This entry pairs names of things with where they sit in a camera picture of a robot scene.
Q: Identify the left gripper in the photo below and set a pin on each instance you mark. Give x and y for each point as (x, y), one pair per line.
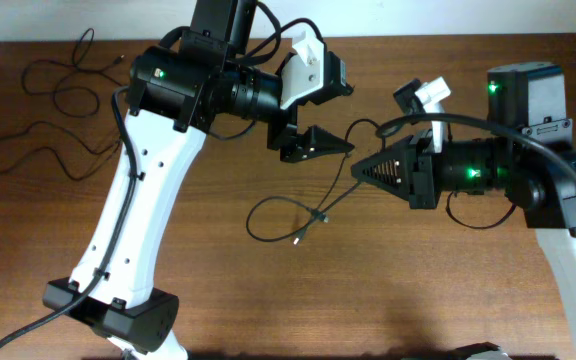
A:
(284, 134)

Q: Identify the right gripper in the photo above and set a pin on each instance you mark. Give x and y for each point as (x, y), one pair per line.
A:
(423, 171)

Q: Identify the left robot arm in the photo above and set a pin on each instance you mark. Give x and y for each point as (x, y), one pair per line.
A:
(176, 90)

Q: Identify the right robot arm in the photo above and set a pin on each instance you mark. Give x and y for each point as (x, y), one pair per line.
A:
(524, 147)

